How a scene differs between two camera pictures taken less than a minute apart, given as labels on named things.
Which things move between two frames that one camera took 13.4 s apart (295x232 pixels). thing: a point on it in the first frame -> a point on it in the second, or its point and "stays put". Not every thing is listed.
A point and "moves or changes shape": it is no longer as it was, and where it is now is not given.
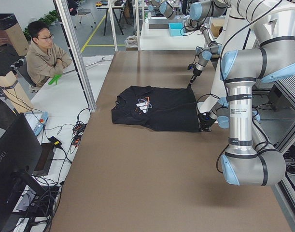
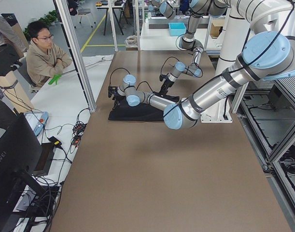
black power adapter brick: [56, 141] stays put
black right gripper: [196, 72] -> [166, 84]
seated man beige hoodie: [44, 61] stays put
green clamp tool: [55, 79] stays put
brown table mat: [123, 180] stays put
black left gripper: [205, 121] -> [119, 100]
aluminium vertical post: [64, 13] stays put
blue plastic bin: [175, 28] stays put
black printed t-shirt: [174, 108] moves or changes shape
